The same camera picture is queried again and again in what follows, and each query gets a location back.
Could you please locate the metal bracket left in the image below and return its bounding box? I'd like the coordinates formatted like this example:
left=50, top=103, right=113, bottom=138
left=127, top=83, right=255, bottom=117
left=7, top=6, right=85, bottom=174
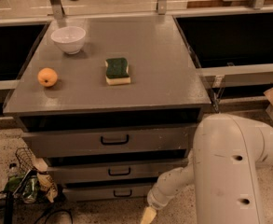
left=49, top=0, right=64, bottom=20

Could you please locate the grey middle drawer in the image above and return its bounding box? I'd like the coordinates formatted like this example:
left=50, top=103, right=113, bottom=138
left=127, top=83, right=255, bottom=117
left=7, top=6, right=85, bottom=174
left=48, top=158, right=188, bottom=184

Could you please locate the white ceramic bowl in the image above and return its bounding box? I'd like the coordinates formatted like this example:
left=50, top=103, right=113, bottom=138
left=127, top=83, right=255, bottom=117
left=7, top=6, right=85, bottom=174
left=50, top=26, right=86, bottom=54

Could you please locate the green yellow sponge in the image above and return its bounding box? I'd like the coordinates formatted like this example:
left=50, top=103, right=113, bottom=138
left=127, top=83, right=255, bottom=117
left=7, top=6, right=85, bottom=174
left=105, top=58, right=130, bottom=86

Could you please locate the black wire basket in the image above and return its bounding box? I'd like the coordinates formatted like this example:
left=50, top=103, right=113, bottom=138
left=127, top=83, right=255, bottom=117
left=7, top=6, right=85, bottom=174
left=15, top=147, right=34, bottom=172

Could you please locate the grey bottom drawer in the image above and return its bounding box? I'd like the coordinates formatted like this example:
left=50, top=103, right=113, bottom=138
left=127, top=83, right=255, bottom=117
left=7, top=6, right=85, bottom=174
left=62, top=182, right=152, bottom=202

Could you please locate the grey drawer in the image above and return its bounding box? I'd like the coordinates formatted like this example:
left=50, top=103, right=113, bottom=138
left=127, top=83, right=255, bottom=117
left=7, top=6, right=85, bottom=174
left=22, top=125, right=196, bottom=158
left=62, top=182, right=152, bottom=202
left=48, top=158, right=188, bottom=184

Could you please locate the black cable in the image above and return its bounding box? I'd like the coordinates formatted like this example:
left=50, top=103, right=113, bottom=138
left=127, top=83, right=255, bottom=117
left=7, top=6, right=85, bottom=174
left=33, top=203, right=74, bottom=224

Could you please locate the grey drawer cabinet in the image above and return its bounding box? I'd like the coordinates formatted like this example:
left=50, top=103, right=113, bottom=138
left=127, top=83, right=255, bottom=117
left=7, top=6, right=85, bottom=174
left=4, top=16, right=210, bottom=201

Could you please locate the clear plastic bottle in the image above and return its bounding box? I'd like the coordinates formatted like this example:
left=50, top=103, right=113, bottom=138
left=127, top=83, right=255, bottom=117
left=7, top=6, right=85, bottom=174
left=7, top=162, right=19, bottom=179

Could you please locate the grey top drawer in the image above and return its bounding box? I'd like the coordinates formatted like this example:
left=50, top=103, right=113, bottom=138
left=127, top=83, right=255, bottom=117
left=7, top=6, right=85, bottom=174
left=22, top=125, right=196, bottom=158

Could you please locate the orange fruit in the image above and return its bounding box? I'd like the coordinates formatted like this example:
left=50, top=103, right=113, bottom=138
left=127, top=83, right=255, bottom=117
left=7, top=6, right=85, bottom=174
left=37, top=68, right=58, bottom=87

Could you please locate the green snack bag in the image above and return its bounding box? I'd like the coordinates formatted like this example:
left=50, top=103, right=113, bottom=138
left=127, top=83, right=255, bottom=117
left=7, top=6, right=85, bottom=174
left=21, top=175, right=39, bottom=203

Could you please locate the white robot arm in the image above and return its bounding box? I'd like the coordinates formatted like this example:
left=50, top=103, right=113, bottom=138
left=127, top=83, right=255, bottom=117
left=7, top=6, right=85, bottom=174
left=141, top=114, right=273, bottom=224

